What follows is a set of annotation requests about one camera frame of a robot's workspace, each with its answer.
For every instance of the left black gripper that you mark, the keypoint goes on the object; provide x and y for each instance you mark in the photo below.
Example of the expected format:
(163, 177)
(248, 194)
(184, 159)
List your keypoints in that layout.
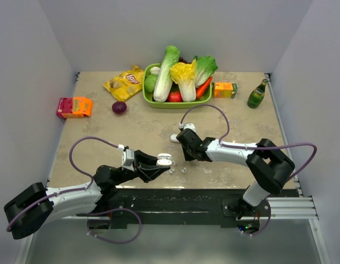
(147, 172)

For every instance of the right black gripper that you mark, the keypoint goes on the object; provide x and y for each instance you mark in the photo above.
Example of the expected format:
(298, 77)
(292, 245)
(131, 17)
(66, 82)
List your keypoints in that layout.
(187, 157)

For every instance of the white square charging case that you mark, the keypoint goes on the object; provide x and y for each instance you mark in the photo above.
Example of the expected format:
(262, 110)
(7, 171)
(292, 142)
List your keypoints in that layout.
(164, 159)

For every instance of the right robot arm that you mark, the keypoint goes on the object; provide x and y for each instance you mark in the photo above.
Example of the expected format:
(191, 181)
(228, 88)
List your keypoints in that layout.
(270, 167)

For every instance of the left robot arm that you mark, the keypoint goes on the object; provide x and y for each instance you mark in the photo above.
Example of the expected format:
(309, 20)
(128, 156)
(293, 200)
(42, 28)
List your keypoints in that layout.
(38, 205)

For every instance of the white oval charging case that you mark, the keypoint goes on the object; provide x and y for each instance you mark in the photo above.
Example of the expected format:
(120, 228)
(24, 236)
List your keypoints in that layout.
(173, 138)

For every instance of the green plastic basket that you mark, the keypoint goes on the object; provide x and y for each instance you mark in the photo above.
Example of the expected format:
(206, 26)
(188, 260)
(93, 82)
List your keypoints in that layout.
(172, 105)

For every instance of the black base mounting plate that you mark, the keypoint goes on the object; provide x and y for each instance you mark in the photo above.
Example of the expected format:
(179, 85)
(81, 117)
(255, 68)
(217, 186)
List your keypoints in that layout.
(171, 207)

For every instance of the red apple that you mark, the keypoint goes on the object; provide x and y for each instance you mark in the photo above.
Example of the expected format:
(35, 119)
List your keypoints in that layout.
(174, 97)

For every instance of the orange carrot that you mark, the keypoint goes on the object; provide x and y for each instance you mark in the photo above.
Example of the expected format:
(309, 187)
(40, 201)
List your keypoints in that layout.
(201, 89)

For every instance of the purple red onion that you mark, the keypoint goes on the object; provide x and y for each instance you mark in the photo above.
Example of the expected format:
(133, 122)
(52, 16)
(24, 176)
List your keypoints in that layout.
(119, 107)

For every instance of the orange juice carton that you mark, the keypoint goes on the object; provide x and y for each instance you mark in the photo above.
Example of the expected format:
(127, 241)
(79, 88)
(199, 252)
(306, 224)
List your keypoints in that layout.
(224, 90)

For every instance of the green napa cabbage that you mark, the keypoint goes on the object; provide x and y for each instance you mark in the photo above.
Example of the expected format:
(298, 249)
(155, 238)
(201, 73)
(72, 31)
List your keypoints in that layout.
(164, 81)

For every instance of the yellow napa cabbage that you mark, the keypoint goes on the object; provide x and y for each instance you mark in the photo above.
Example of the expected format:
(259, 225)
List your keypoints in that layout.
(184, 76)

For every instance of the green Perrier glass bottle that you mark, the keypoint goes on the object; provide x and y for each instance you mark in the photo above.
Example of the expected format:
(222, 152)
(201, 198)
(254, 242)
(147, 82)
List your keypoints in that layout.
(257, 95)

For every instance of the round green cabbage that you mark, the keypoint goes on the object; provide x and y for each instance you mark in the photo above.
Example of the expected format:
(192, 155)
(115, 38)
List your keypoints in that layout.
(150, 82)

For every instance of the yellow Lays chips bag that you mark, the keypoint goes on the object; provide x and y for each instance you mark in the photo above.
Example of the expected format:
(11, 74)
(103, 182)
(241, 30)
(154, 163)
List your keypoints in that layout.
(125, 85)

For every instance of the green leafy cabbage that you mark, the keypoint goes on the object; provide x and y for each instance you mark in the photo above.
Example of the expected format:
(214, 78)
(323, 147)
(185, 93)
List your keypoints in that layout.
(205, 67)

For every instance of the white garlic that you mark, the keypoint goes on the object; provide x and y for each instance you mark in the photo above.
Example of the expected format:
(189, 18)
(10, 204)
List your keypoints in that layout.
(155, 70)

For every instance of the dark red grapes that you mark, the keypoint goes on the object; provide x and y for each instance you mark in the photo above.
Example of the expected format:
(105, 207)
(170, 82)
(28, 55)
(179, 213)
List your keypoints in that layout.
(181, 59)

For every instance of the orange pink snack box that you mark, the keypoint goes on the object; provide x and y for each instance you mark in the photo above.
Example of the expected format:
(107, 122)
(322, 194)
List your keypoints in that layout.
(74, 107)

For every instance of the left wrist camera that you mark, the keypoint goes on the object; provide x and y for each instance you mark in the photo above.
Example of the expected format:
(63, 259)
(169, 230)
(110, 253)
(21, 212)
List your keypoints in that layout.
(128, 158)

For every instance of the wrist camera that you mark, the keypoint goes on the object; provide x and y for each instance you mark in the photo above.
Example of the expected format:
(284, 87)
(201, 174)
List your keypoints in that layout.
(128, 158)
(190, 126)

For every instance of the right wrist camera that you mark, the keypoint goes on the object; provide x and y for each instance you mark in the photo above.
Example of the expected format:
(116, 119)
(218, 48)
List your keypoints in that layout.
(190, 126)

